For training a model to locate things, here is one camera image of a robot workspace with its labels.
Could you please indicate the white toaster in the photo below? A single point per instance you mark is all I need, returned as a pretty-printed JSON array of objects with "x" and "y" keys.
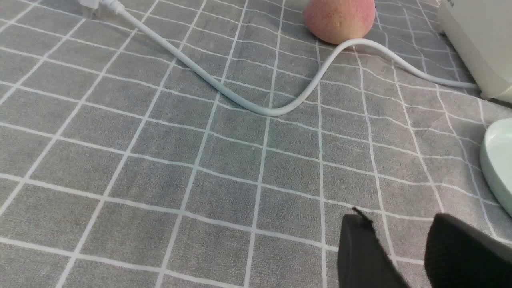
[{"x": 481, "y": 33}]

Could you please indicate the pink peach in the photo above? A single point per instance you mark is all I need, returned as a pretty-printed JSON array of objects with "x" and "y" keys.
[{"x": 335, "y": 21}]

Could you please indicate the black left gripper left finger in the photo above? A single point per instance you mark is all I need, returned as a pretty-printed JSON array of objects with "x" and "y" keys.
[{"x": 362, "y": 261}]

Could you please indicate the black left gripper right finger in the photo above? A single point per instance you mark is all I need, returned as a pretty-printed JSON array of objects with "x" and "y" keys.
[{"x": 457, "y": 255}]

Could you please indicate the white power plug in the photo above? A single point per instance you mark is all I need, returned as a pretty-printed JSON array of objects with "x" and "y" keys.
[{"x": 90, "y": 4}]

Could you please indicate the light green plate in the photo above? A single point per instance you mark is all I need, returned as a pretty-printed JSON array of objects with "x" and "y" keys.
[{"x": 496, "y": 161}]

